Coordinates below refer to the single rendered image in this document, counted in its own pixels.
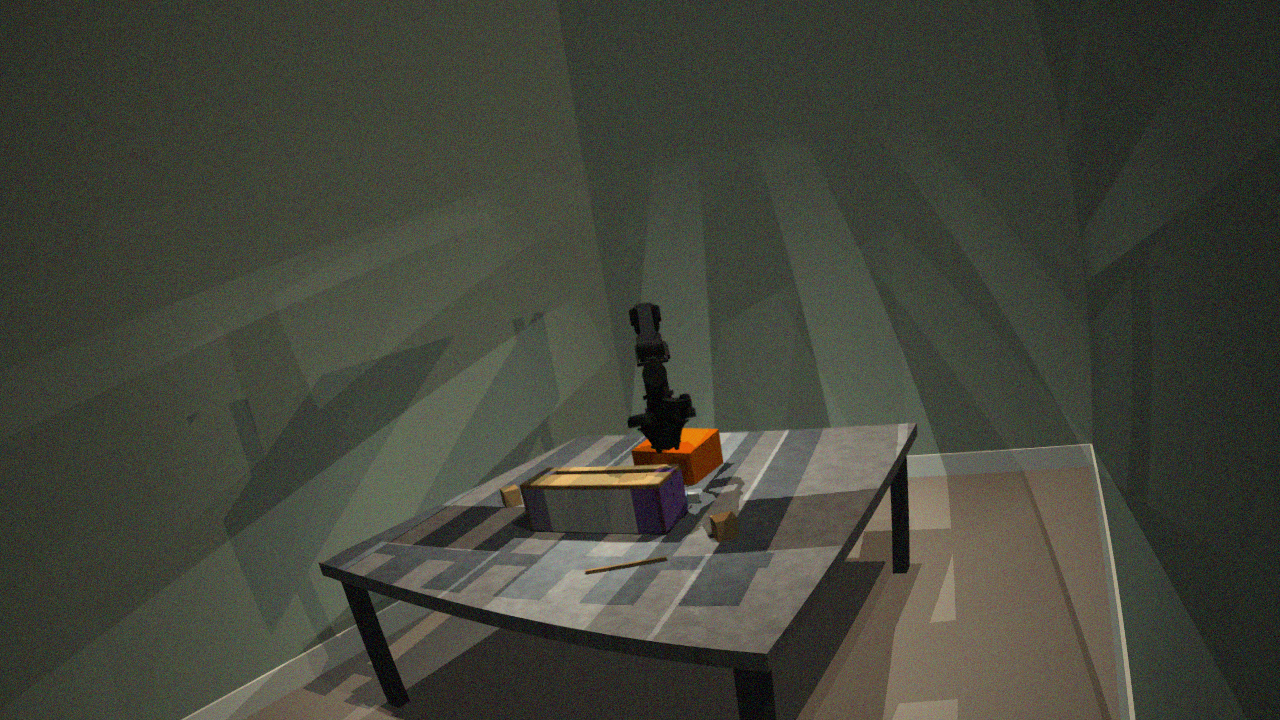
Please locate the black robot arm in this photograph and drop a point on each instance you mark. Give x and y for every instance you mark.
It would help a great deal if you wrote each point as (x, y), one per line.
(650, 350)

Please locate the thin brown stick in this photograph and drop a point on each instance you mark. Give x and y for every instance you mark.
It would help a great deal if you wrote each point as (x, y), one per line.
(626, 565)

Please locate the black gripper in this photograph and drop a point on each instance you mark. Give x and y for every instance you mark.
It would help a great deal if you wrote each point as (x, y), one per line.
(649, 420)

